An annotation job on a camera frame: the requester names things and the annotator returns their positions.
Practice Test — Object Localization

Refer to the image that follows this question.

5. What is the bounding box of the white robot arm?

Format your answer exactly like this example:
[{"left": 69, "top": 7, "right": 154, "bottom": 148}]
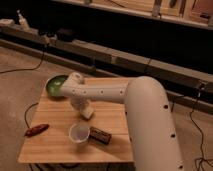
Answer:
[{"left": 60, "top": 73, "right": 184, "bottom": 171}]

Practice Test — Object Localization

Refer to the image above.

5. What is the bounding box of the black cable right side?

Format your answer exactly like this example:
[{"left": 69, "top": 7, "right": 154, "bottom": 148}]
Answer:
[{"left": 189, "top": 83, "right": 213, "bottom": 171}]

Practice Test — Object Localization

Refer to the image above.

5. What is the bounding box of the white sponge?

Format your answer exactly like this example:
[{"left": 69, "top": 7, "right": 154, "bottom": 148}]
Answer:
[{"left": 82, "top": 110, "right": 94, "bottom": 120}]

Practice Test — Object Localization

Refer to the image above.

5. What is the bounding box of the black cable on floor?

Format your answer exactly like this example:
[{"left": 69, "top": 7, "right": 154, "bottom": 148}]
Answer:
[{"left": 0, "top": 44, "right": 47, "bottom": 76}]

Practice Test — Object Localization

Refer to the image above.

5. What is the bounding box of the dark snack bar package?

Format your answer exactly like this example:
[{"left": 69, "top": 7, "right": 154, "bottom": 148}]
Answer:
[{"left": 90, "top": 127, "right": 111, "bottom": 145}]

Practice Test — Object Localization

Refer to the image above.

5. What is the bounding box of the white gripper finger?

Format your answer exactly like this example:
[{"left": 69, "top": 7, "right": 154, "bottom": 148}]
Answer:
[{"left": 80, "top": 108, "right": 92, "bottom": 117}]

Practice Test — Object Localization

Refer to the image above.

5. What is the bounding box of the green bowl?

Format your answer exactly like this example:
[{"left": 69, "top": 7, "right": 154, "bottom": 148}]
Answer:
[{"left": 45, "top": 75, "right": 68, "bottom": 98}]

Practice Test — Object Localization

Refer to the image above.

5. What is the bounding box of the white spray bottle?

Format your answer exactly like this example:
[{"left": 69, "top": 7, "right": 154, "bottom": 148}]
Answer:
[{"left": 17, "top": 11, "right": 30, "bottom": 31}]

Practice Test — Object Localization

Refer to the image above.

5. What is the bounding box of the wooden table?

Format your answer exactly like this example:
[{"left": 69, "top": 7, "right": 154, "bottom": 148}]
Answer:
[{"left": 18, "top": 77, "right": 136, "bottom": 164}]

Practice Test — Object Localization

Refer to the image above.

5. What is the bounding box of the clear plastic cup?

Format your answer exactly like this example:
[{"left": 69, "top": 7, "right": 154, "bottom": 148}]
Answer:
[{"left": 69, "top": 123, "right": 90, "bottom": 144}]

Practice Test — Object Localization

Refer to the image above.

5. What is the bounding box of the black device on ledge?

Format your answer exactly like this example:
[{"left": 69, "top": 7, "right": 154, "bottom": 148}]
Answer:
[{"left": 56, "top": 28, "right": 75, "bottom": 42}]

